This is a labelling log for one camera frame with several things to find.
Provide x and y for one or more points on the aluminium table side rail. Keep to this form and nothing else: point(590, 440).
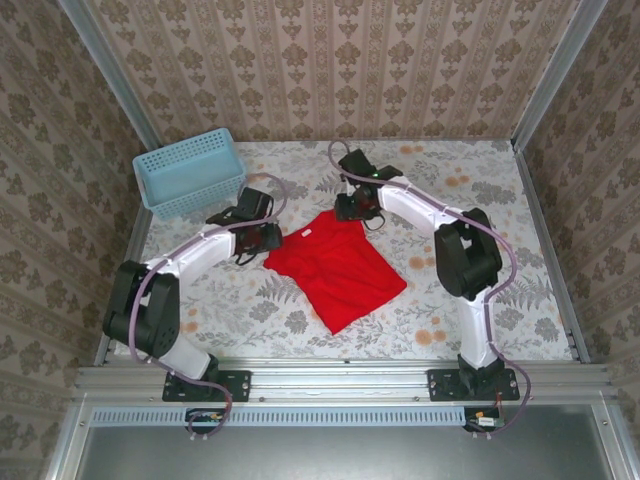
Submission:
point(545, 240)
point(127, 250)

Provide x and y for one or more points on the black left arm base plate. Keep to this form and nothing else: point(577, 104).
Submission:
point(235, 386)

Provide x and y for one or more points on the aluminium frame post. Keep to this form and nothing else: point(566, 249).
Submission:
point(100, 60)
point(555, 75)

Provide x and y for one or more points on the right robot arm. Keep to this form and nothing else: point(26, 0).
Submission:
point(415, 205)

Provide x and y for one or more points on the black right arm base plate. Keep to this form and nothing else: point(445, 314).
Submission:
point(442, 386)

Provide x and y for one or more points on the floral patterned tablecloth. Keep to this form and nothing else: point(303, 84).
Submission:
point(400, 330)

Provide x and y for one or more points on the light blue perforated plastic basket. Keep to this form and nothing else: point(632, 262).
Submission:
point(190, 175)

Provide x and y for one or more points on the red t-shirt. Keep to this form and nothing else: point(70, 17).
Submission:
point(335, 280)

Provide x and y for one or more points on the aluminium mounting rail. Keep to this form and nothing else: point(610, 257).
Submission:
point(340, 380)

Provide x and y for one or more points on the small connector circuit board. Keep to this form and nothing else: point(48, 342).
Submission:
point(484, 420)
point(205, 419)

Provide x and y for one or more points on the grey metal sheet panel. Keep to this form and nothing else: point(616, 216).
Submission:
point(325, 455)

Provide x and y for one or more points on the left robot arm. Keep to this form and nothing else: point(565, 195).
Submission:
point(200, 250)

